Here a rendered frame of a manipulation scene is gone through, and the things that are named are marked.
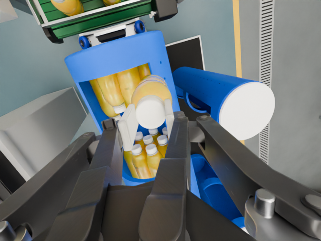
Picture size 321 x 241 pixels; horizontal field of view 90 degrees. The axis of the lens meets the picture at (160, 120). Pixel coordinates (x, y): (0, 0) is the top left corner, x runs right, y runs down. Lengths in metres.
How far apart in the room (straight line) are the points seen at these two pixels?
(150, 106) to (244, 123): 0.68
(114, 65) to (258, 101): 0.64
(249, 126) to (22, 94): 1.79
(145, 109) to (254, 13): 1.96
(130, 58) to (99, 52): 0.07
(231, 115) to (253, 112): 0.11
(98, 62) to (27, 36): 1.41
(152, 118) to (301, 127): 2.90
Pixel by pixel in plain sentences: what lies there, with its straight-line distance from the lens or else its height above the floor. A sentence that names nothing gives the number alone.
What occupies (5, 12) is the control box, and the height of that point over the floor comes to 1.06.
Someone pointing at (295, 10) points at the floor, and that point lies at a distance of 2.42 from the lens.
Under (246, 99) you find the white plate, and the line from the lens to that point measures 0.79.
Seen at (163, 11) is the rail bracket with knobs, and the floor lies 1.00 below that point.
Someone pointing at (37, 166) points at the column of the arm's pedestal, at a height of 0.92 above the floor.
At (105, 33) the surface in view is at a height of 1.05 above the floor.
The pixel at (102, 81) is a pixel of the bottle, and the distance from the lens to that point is 0.51.
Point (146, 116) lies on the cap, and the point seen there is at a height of 1.44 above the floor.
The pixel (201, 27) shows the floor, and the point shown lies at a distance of 1.80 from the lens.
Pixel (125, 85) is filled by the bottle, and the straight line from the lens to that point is 0.48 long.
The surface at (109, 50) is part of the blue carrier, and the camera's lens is 0.39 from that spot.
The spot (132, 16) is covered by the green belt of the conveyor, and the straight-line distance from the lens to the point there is 0.75.
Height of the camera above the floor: 1.62
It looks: 65 degrees down
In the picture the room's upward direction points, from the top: 152 degrees clockwise
